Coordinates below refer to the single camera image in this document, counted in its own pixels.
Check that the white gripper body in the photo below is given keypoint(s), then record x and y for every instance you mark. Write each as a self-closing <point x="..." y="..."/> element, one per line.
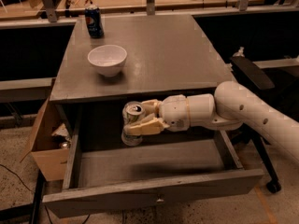
<point x="174" y="112"/>

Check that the grey wooden drawer cabinet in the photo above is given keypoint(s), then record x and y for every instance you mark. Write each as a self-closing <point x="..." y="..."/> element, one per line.
<point x="167" y="55"/>

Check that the black office chair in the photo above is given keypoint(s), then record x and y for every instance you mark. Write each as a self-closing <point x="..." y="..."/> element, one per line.
<point x="279" y="87"/>

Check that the green 7up can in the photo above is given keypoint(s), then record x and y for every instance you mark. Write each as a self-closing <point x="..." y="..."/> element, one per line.
<point x="132" y="112"/>

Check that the white ceramic bowl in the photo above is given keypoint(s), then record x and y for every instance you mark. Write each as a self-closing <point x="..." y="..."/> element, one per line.
<point x="107" y="60"/>

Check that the blue pepsi can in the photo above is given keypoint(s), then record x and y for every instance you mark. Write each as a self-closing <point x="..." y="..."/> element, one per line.
<point x="93" y="21"/>

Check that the open grey top drawer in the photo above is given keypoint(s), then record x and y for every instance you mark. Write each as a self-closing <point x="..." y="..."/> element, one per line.
<point x="105" y="175"/>

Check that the silver drawer knob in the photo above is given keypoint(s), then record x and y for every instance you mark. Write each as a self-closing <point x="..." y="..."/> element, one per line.
<point x="160" y="200"/>

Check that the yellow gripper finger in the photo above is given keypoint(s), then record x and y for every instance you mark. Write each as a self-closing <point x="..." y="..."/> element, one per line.
<point x="149" y="125"/>
<point x="152" y="106"/>

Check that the brown cardboard box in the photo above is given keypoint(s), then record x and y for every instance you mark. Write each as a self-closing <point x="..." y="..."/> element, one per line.
<point x="44" y="147"/>

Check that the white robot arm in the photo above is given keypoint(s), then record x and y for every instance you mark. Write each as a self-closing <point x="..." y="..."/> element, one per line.
<point x="229" y="107"/>

